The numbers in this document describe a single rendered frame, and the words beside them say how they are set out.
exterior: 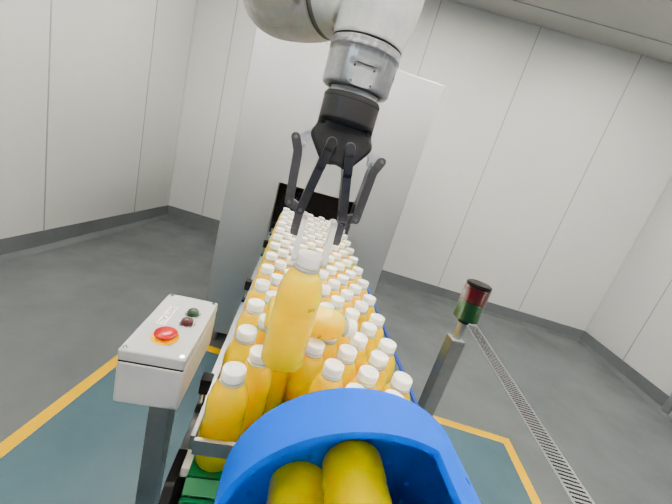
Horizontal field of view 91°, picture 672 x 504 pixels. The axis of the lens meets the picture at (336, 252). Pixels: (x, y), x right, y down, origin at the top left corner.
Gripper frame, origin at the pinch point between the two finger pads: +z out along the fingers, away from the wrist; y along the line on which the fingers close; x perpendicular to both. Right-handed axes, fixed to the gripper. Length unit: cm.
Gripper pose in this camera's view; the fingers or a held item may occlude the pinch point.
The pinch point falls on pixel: (314, 240)
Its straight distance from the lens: 48.9
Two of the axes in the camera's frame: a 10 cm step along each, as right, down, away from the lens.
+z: -2.7, 9.2, 2.7
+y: 9.6, 2.4, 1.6
